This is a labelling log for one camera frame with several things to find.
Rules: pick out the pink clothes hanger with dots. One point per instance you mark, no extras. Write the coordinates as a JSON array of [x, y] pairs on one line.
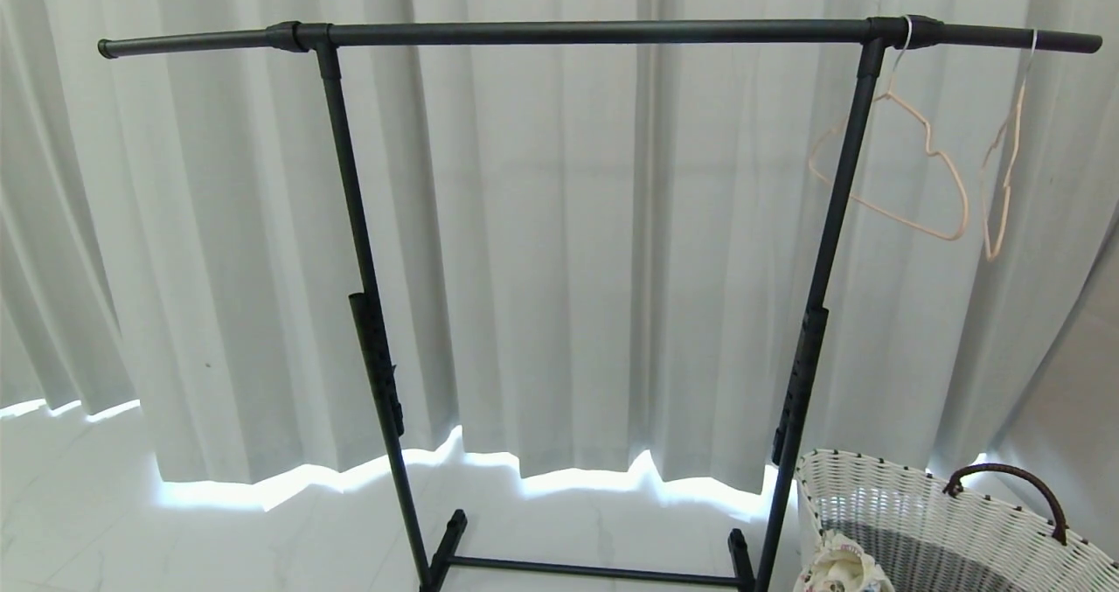
[[991, 249], [965, 216]]

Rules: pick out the white curtain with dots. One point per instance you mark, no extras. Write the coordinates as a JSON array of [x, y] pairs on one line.
[[559, 225]]

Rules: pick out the white laundry basket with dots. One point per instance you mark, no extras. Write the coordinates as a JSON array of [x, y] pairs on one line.
[[918, 504]]

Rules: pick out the cream printed garment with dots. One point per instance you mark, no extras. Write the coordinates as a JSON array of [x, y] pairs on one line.
[[844, 570]]

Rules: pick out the black clothes rack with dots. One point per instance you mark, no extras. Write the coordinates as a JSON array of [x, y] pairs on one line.
[[568, 32]]

